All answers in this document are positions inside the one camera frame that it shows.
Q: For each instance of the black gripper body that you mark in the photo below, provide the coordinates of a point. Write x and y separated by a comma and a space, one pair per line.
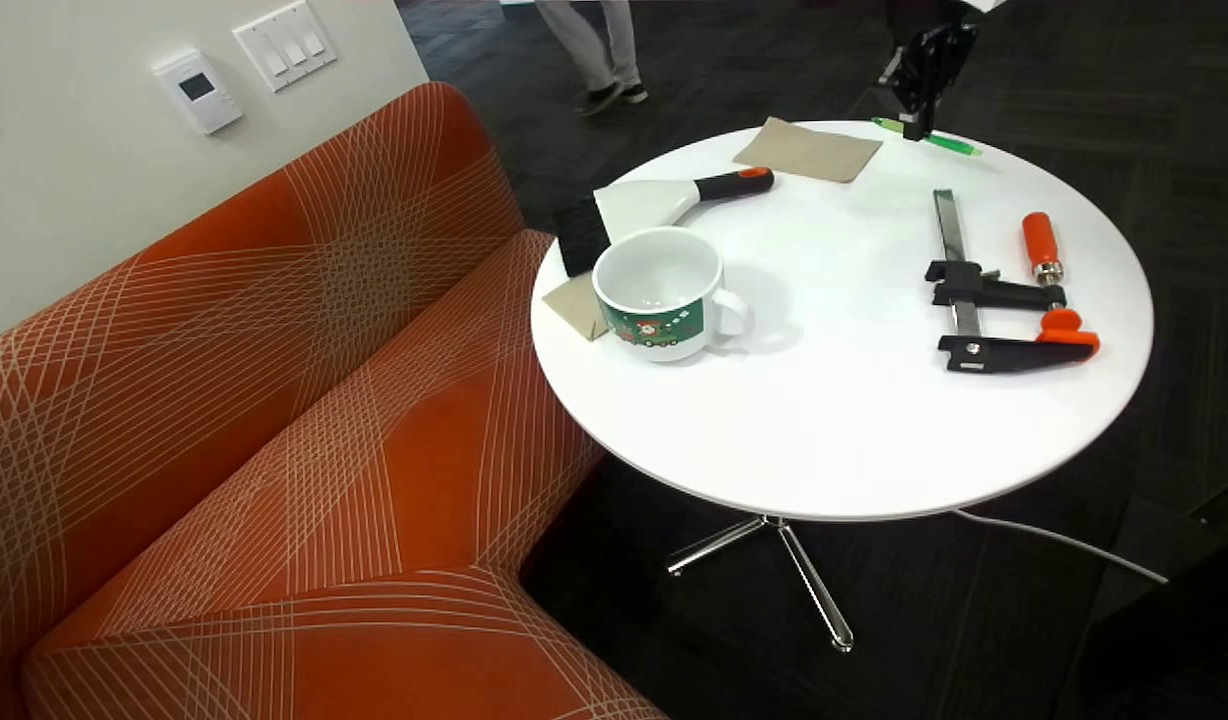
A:
929, 63

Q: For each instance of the small brown cardboard piece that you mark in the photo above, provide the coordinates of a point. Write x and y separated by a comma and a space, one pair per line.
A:
572, 305

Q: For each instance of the white wall thermostat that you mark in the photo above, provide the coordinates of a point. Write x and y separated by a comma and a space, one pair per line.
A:
197, 91

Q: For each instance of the green pen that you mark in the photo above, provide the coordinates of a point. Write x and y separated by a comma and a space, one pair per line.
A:
959, 142

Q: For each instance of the black marker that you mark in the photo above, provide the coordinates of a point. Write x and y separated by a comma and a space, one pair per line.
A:
581, 232

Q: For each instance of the person legs in grey trousers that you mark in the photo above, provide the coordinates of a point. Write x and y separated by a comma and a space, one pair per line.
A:
598, 46

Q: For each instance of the white mug with green print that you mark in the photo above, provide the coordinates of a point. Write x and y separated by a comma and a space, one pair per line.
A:
658, 300

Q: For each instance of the orange patterned sofa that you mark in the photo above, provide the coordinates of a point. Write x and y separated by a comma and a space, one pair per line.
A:
266, 464

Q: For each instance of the large brown cardboard sheet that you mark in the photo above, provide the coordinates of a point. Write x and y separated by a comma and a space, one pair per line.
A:
811, 149

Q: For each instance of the orange black bar clamp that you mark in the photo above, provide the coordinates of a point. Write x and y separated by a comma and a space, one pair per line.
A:
998, 287

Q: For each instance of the metal table base legs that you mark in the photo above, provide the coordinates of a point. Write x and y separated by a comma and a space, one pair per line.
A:
804, 575

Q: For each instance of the white light switch plate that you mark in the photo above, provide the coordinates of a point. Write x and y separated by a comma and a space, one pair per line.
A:
286, 42

